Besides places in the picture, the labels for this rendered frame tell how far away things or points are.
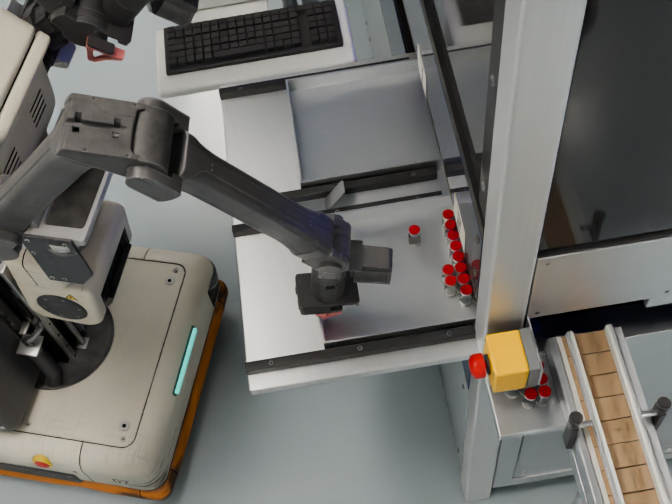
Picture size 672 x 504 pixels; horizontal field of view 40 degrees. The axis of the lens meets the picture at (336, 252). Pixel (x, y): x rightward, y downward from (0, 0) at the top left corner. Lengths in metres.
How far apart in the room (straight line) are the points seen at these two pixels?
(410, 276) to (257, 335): 0.29
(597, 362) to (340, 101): 0.75
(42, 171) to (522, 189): 0.59
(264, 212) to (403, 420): 1.34
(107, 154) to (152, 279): 1.38
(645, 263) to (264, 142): 0.81
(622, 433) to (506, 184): 0.54
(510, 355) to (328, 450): 1.12
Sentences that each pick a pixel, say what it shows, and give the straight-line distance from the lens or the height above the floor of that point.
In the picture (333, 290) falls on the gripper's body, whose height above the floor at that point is 1.03.
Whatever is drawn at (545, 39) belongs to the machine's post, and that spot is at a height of 1.65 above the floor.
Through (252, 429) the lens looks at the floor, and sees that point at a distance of 2.53.
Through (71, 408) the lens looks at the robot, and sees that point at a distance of 2.37.
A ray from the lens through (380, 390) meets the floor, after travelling 2.53.
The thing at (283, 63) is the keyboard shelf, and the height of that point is 0.80.
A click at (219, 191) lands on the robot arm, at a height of 1.39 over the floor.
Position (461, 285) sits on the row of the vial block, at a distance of 1.63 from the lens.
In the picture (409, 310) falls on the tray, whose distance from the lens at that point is 1.64.
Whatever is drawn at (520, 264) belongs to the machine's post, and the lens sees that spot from 1.33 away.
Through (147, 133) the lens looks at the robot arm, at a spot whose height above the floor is 1.50.
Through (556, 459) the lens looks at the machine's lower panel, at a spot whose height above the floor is 0.23.
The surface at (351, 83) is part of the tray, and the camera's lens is 1.94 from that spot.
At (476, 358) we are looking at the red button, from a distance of 1.46.
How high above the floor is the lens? 2.35
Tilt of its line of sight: 59 degrees down
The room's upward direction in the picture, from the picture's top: 10 degrees counter-clockwise
